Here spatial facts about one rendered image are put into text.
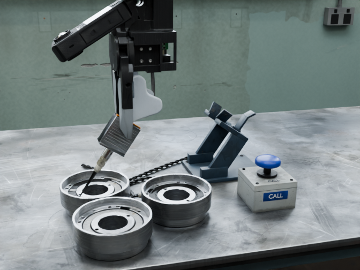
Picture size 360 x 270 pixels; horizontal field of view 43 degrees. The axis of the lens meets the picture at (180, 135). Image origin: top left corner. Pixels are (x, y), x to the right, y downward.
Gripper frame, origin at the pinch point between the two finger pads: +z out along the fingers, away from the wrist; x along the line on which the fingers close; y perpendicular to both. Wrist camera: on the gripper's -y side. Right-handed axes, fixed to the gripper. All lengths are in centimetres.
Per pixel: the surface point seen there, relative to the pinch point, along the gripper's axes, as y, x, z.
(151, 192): 4.1, -1.0, 10.4
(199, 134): 22.4, 30.3, 13.3
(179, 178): 9.2, 1.5, 9.9
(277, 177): 23.3, -4.5, 8.7
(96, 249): -5.8, -13.0, 11.2
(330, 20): 133, 148, 1
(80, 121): 5, 158, 48
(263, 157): 21.2, -3.3, 5.7
